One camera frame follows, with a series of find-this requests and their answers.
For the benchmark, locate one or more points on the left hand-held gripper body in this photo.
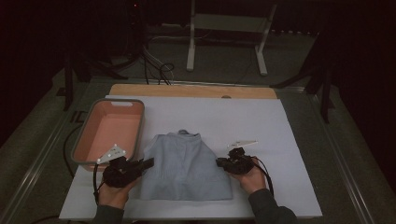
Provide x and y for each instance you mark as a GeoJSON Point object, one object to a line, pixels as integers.
{"type": "Point", "coordinates": [120, 172]}

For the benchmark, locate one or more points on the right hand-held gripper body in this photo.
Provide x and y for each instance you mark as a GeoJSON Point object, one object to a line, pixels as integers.
{"type": "Point", "coordinates": [239, 163]}

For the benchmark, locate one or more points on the light blue tank top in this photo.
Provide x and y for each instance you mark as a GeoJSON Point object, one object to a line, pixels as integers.
{"type": "Point", "coordinates": [186, 168]}

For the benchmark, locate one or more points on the pink basin with grey rim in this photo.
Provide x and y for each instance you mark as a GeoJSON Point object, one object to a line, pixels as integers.
{"type": "Point", "coordinates": [109, 130]}

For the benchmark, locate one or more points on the person's right hand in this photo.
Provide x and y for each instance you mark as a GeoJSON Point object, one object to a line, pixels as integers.
{"type": "Point", "coordinates": [253, 182]}

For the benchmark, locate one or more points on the person's left hand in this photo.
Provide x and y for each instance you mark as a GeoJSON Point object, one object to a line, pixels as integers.
{"type": "Point", "coordinates": [113, 196]}

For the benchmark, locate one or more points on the white table cover sheet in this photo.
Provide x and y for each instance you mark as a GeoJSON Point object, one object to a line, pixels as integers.
{"type": "Point", "coordinates": [264, 118]}

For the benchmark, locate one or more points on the black tripod stand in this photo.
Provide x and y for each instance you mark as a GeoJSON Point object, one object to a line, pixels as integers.
{"type": "Point", "coordinates": [68, 87]}
{"type": "Point", "coordinates": [326, 102]}

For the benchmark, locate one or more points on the white metal stand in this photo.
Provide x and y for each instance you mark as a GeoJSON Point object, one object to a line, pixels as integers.
{"type": "Point", "coordinates": [230, 22]}

